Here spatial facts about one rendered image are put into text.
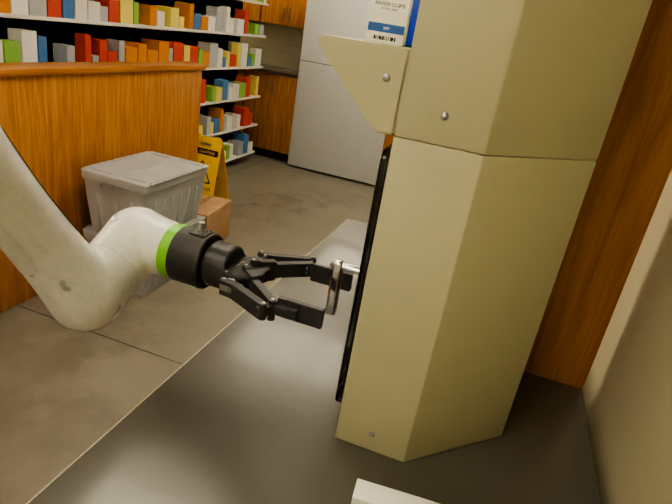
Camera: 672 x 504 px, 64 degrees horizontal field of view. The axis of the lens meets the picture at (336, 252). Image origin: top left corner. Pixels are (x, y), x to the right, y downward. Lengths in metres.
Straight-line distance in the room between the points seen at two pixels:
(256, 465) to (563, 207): 0.55
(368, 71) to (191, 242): 0.38
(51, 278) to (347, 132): 5.16
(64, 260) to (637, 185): 0.91
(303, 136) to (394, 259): 5.34
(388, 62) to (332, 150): 5.27
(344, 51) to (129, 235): 0.44
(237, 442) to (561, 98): 0.64
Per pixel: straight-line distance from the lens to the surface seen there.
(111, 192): 3.00
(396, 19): 0.76
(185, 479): 0.80
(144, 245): 0.89
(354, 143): 5.84
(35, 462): 2.23
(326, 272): 0.88
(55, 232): 0.82
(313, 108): 5.94
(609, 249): 1.09
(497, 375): 0.88
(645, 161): 1.05
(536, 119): 0.70
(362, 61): 0.68
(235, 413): 0.90
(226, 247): 0.85
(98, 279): 0.85
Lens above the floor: 1.52
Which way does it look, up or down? 23 degrees down
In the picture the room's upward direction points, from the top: 10 degrees clockwise
